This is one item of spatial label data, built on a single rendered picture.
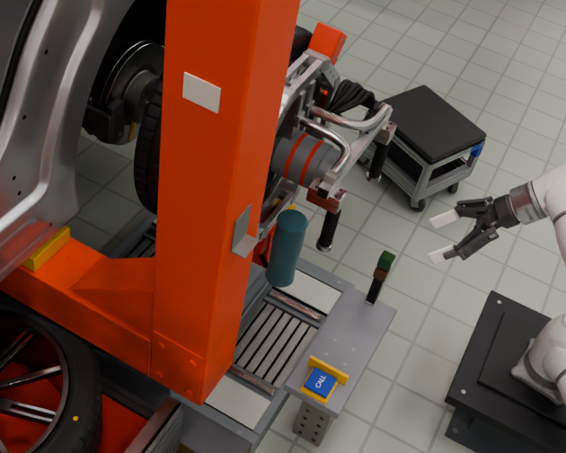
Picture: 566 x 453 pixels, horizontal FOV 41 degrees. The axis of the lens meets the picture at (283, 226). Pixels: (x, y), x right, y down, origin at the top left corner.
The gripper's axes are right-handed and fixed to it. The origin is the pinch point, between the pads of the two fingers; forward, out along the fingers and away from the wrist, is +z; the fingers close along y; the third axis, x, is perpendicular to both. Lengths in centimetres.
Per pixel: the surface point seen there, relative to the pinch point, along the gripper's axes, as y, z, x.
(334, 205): -7.8, 19.9, -15.5
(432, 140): -129, 25, 42
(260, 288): -49, 83, 26
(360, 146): -26.4, 12.5, -18.4
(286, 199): -41, 49, -6
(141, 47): -42, 56, -68
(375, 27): -269, 59, 34
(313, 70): -33, 14, -41
